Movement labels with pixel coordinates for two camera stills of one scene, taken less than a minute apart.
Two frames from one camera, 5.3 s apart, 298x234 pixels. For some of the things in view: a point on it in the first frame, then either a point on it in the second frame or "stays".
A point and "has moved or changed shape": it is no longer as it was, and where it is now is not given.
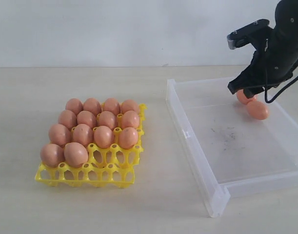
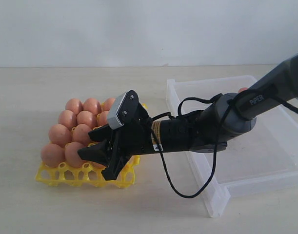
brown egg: (258, 110) has moved or changed shape
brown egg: (82, 133) stays
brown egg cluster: (68, 118) stays
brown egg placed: (111, 104) stays
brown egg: (51, 155) stays
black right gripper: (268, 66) → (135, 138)
